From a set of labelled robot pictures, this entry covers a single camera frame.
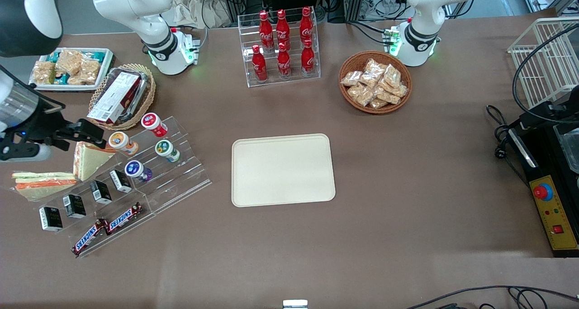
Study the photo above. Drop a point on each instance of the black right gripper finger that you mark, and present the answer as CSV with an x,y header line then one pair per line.
x,y
92,128
83,138

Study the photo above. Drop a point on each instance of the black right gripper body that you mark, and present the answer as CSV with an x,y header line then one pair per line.
x,y
44,122

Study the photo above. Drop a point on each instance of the green gum bottle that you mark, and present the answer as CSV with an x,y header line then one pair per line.
x,y
165,149

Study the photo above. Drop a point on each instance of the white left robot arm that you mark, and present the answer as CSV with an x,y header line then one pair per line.
x,y
425,10

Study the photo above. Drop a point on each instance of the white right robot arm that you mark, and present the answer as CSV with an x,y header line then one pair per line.
x,y
135,6

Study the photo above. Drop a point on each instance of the orange gum bottle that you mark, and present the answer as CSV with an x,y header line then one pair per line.
x,y
120,141

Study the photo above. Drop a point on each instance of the purple gum bottle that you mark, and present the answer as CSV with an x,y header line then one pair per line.
x,y
135,169

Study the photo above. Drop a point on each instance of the white rectangular plastic tray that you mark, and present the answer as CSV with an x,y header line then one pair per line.
x,y
106,69

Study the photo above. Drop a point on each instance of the red gum bottle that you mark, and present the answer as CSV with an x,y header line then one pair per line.
x,y
153,122

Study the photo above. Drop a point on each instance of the beige plastic tray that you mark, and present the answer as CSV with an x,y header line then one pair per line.
x,y
282,171

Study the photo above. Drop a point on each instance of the triangular wrapped sandwich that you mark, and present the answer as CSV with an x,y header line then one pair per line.
x,y
90,162

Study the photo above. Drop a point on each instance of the white and red biscuit box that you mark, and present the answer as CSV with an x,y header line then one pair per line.
x,y
115,98

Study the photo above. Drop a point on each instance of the rice cracker packet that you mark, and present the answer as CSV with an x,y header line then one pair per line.
x,y
70,61
44,73
86,71

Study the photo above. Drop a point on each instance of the small black box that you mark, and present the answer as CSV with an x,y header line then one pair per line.
x,y
50,218
121,181
74,206
101,192

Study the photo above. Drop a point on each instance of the dark brown biscuit box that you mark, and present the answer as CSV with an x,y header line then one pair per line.
x,y
138,92

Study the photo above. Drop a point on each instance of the flat wrapped sandwich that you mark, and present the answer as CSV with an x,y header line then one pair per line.
x,y
43,186

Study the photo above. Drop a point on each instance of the light woven wicker basket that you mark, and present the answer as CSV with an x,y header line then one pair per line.
x,y
149,96

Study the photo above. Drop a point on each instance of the teal snack packet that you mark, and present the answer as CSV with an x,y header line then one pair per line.
x,y
96,54
53,56

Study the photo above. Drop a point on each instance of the snickers bar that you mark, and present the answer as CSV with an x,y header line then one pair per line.
x,y
89,237
123,218

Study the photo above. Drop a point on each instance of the clear acrylic stepped stand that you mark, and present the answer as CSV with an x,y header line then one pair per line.
x,y
176,182

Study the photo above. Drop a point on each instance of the beige crumpled cloth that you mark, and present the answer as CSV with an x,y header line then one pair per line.
x,y
190,8

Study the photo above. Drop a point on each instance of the red cola bottle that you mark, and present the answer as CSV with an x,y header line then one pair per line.
x,y
282,28
306,26
259,67
283,64
266,30
308,60

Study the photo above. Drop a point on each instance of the clear acrylic bottle rack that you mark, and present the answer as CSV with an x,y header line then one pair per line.
x,y
291,80

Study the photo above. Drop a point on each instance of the clear snack packet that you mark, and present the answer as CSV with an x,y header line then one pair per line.
x,y
351,78
389,96
374,67
361,94
392,75
378,103
369,80

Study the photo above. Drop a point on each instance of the brown round wicker basket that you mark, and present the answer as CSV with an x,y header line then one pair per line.
x,y
350,62

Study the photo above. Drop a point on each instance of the small white object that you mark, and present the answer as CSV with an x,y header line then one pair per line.
x,y
295,304

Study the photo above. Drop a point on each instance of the black device on control box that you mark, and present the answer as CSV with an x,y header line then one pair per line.
x,y
543,112

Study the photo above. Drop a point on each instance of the black and yellow control box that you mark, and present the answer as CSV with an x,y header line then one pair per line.
x,y
554,214

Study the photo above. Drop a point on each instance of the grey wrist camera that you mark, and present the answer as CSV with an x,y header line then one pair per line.
x,y
27,154

